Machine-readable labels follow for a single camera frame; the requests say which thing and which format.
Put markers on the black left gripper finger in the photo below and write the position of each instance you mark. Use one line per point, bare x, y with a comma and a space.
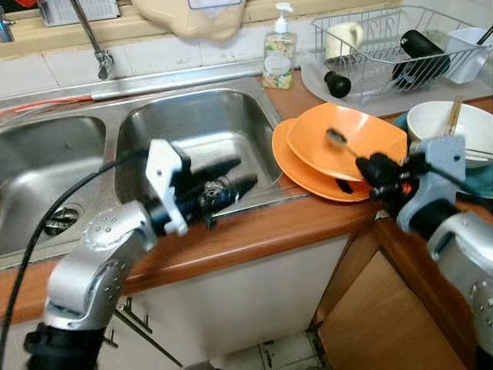
235, 189
219, 168

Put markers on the stainless steel double sink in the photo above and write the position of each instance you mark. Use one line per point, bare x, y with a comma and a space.
200, 131

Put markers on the soap pump bottle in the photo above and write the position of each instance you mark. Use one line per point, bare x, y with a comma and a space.
279, 58

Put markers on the black bottle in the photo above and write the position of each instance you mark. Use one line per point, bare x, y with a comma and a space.
420, 58

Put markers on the brown wooden cabinet door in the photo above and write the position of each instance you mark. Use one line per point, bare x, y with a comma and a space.
377, 316

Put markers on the white bowl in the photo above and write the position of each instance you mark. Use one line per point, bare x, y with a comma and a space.
431, 123

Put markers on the beige bag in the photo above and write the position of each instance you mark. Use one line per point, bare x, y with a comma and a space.
189, 19

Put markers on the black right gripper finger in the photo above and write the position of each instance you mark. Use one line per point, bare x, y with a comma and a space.
376, 185
373, 164

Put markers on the orange plate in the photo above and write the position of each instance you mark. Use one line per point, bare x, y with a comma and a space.
370, 127
296, 176

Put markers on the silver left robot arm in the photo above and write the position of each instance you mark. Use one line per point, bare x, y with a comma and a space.
92, 270

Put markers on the white ribbed holder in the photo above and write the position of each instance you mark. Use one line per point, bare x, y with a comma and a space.
77, 9

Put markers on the metal faucet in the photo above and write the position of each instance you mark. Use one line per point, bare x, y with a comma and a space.
88, 31

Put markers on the cream mug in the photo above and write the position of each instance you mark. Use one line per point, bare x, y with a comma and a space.
344, 38

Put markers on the teal plate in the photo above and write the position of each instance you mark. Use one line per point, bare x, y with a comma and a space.
481, 181

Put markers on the white utensil holder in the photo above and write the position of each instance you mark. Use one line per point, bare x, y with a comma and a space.
467, 58

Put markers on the wooden chopsticks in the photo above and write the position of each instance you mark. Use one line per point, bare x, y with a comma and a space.
454, 116

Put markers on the grey drain tray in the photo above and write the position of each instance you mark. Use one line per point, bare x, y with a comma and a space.
312, 81

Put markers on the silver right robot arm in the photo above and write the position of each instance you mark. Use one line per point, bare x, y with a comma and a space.
462, 262

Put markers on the black chopstick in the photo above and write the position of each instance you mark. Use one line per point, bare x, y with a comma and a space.
485, 35

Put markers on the metal spoon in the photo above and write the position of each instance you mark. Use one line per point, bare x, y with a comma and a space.
336, 138

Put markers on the metal cutlery piece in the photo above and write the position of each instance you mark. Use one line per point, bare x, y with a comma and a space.
479, 154

